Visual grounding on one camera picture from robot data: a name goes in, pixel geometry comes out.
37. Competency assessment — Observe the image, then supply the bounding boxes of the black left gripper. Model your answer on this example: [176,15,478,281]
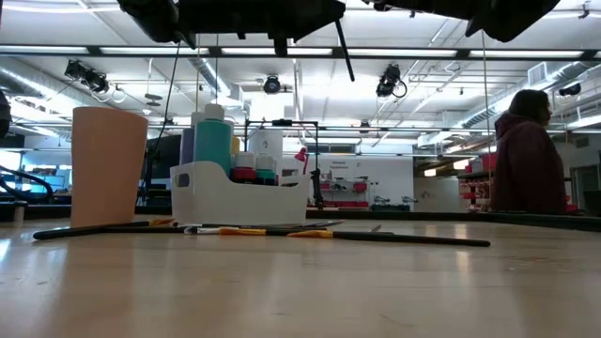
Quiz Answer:
[116,0,347,57]

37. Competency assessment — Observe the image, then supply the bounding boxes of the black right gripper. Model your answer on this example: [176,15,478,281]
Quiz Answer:
[464,0,562,43]

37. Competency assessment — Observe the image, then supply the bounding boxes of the black paintbrush white bristles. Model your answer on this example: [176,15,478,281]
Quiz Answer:
[334,19,357,83]

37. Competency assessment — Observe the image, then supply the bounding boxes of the large teal paint bottle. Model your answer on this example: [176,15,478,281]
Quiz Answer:
[193,103,234,177]

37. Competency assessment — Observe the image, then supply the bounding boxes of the small turquoise paint bottle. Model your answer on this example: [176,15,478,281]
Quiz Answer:
[254,154,279,187]

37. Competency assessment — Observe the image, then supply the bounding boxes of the small red paint bottle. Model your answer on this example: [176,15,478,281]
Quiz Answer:
[229,150,257,184]

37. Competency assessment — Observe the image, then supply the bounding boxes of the white plastic caddy bin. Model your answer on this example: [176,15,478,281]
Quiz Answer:
[169,161,312,226]

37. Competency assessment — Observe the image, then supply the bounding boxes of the orange plastic cup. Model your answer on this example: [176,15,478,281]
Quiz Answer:
[69,106,149,229]

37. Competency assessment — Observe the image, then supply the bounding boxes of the long black paintbrush yellow ferrule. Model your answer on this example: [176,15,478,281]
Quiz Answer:
[286,228,492,248]

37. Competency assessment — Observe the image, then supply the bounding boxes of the black paintbrush orange ferrule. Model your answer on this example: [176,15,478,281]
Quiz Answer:
[31,217,187,241]

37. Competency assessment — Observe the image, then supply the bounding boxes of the person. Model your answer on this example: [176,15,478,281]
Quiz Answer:
[489,88,568,216]

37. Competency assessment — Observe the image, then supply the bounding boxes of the black monitor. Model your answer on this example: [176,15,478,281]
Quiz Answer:
[140,134,182,207]

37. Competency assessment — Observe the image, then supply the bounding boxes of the black metal beam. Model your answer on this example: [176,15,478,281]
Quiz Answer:
[0,44,601,61]

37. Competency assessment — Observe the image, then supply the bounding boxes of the red storage bin shelf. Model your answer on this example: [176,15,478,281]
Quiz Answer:
[458,152,499,215]

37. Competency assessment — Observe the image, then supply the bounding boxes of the white partition board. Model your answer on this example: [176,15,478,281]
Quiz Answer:
[318,154,415,207]

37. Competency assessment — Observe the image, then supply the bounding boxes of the computer monitor blue screen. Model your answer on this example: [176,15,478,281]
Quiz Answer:
[25,163,72,192]

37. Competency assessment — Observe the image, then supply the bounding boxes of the round black camera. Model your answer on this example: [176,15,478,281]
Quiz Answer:
[262,74,282,96]

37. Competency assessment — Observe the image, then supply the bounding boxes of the silver ventilation duct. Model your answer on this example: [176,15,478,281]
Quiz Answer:
[462,63,578,129]

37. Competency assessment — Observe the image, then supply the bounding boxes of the black metal stand frame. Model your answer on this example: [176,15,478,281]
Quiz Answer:
[243,119,321,207]

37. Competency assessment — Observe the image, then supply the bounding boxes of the black camera with cable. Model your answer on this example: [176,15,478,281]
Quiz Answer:
[375,63,408,100]

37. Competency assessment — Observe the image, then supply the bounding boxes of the black camera cluster with cables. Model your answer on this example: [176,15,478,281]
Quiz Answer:
[64,59,111,94]

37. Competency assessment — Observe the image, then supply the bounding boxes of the thick black looped cable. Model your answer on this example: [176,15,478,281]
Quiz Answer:
[0,163,54,206]

